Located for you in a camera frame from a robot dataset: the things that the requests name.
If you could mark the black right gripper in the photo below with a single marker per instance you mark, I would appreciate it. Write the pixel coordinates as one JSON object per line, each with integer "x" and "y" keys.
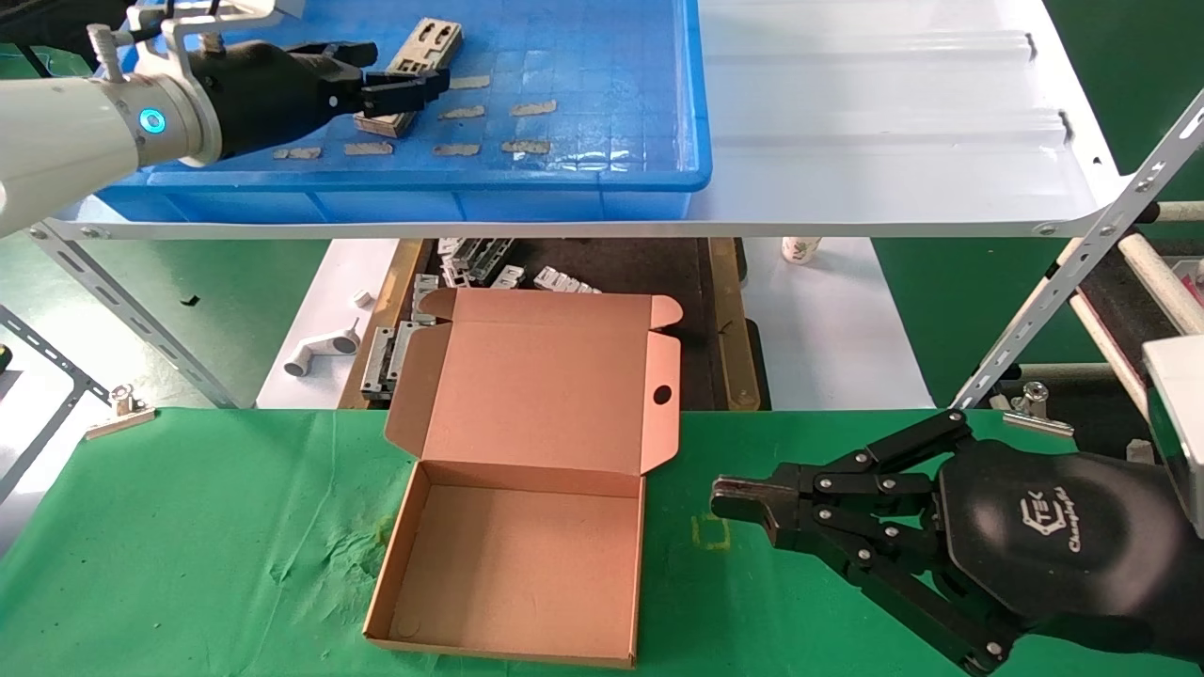
{"x": 1053, "y": 536}

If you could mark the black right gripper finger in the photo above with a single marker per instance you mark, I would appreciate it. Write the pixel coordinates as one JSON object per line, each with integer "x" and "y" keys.
{"x": 752, "y": 496}

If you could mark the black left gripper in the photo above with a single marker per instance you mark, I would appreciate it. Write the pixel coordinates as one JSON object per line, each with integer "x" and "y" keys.
{"x": 273, "y": 94}

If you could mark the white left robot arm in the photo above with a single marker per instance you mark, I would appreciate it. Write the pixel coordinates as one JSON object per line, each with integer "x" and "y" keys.
{"x": 66, "y": 132}

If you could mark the blue plastic tray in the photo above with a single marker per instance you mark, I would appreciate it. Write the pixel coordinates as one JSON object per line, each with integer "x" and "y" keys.
{"x": 583, "y": 56}

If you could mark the brown cardboard box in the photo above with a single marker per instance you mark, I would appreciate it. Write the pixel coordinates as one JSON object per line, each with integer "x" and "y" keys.
{"x": 555, "y": 395}

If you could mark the black tray with brass rim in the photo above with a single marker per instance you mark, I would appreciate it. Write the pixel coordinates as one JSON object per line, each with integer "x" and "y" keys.
{"x": 640, "y": 268}

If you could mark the brown tape strip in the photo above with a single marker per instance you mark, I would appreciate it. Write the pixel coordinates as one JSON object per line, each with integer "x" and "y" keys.
{"x": 301, "y": 153}
{"x": 532, "y": 108}
{"x": 527, "y": 147}
{"x": 470, "y": 83}
{"x": 456, "y": 149}
{"x": 367, "y": 149}
{"x": 463, "y": 112}

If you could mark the silver metal spring clamp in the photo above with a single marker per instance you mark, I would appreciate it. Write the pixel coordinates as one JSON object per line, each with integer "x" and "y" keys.
{"x": 122, "y": 406}
{"x": 1035, "y": 409}

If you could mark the white plastic pipe fitting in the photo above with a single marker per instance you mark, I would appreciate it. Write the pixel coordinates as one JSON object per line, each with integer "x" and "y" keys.
{"x": 320, "y": 353}

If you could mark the white rack rod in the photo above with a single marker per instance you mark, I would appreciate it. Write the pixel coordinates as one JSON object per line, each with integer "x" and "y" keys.
{"x": 1110, "y": 353}
{"x": 1180, "y": 212}
{"x": 1162, "y": 282}

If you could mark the black stool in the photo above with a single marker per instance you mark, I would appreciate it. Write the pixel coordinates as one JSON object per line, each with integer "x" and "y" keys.
{"x": 47, "y": 19}

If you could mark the perforated steel shelf strut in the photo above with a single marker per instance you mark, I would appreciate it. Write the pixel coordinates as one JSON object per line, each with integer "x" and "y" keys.
{"x": 1082, "y": 259}
{"x": 132, "y": 310}
{"x": 56, "y": 362}

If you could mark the black rack panel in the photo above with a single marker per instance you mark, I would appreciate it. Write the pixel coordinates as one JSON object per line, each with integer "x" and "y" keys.
{"x": 1129, "y": 310}

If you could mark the white metal shelf board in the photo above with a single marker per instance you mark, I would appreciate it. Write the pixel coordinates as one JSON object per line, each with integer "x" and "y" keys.
{"x": 847, "y": 113}

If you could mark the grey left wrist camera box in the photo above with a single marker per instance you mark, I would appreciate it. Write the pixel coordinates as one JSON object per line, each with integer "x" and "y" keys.
{"x": 202, "y": 28}

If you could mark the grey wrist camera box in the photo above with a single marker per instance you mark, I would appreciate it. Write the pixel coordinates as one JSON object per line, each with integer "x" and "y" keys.
{"x": 1180, "y": 423}
{"x": 202, "y": 28}

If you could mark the grey metal bracket part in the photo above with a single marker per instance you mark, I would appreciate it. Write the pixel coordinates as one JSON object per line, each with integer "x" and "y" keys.
{"x": 475, "y": 259}
{"x": 420, "y": 296}
{"x": 381, "y": 362}
{"x": 508, "y": 277}
{"x": 564, "y": 280}

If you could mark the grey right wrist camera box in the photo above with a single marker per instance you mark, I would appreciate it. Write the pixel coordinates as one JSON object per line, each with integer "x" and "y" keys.
{"x": 1180, "y": 423}

